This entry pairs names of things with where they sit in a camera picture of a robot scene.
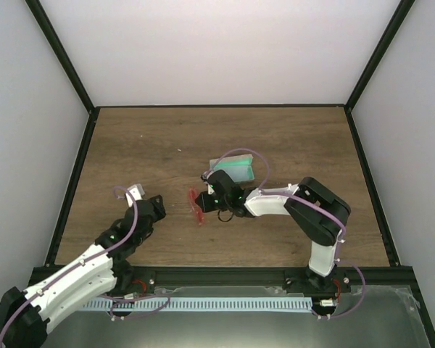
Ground red transparent sunglasses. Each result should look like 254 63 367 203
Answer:
188 187 205 226

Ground light blue cleaning cloth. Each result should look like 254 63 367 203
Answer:
223 165 254 183

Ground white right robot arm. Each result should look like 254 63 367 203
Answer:
195 170 351 292

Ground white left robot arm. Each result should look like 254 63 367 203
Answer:
0 195 166 347

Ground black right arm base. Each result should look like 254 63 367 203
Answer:
282 262 351 296

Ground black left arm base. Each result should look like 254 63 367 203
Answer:
110 266 156 296

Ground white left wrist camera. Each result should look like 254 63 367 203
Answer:
125 183 145 202

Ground light blue slotted cable duct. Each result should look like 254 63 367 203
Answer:
81 297 312 312

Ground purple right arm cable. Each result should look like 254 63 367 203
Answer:
206 147 366 320

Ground black aluminium frame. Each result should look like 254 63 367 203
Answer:
26 1 435 347

